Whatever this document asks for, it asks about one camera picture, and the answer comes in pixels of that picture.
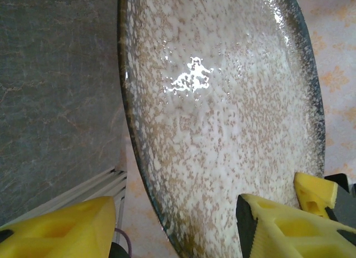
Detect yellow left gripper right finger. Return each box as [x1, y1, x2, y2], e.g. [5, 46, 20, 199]
[235, 193, 356, 258]

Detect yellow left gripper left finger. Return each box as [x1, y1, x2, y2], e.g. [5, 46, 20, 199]
[0, 196, 116, 258]

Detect aluminium slotted base rail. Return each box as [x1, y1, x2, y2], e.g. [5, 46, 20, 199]
[0, 167, 128, 234]

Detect brown speckled plate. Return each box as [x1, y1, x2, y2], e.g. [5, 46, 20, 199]
[116, 0, 326, 258]

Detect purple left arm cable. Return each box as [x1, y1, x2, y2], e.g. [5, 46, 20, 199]
[114, 227, 134, 256]

